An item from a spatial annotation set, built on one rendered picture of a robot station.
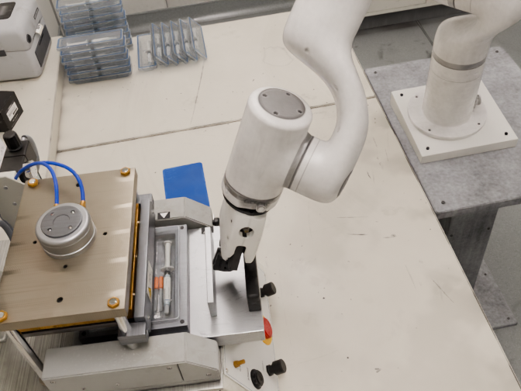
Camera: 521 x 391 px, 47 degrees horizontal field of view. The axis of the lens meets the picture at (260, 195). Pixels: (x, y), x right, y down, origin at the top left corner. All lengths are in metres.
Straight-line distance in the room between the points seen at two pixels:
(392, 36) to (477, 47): 1.94
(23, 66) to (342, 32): 1.23
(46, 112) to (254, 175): 1.03
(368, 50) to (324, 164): 2.46
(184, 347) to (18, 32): 1.13
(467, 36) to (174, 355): 0.88
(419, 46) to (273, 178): 2.53
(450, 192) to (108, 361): 0.85
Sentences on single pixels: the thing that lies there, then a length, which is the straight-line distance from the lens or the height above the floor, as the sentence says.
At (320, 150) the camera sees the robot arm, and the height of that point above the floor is 1.26.
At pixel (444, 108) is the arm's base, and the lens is 1.49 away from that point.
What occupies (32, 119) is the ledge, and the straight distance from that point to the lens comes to 1.72.
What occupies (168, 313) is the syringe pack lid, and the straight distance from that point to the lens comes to 0.93.
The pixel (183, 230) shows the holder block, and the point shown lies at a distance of 1.04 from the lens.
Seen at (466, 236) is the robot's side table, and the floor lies 0.35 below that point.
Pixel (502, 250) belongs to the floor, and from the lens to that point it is 2.33.
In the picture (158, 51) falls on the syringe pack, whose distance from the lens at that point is 1.85.
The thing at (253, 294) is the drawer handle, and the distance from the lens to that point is 0.92.
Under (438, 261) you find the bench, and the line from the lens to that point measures 1.30.
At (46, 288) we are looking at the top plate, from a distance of 0.89.
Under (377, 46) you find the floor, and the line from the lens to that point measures 3.23.
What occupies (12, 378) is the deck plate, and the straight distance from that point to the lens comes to 1.05.
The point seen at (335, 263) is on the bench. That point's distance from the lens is 1.27.
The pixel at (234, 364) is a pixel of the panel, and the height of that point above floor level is 0.90.
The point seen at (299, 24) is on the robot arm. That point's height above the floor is 1.38.
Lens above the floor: 1.77
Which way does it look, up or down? 47 degrees down
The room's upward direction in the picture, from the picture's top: 7 degrees counter-clockwise
